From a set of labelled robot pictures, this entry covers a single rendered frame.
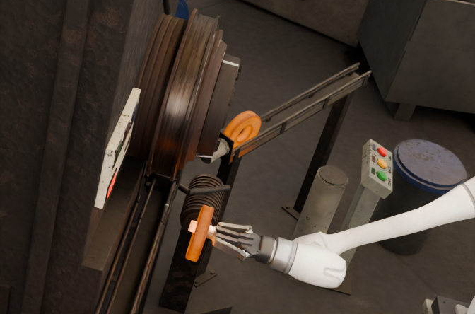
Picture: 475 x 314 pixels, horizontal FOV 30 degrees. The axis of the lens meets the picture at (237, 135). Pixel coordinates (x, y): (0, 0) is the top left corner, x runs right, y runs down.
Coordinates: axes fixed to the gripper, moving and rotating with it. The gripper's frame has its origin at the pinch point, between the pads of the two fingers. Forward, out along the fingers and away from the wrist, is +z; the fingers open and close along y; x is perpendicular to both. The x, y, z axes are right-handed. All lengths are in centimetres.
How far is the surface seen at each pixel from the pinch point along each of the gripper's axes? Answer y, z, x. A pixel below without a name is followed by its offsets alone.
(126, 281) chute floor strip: -7.7, 15.0, -20.6
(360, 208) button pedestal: 83, -60, -41
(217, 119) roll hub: 7.3, 5.9, 31.6
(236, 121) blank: 65, -3, -8
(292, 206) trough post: 121, -44, -82
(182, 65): 6.9, 18.7, 44.1
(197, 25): 20, 18, 49
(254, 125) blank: 70, -10, -11
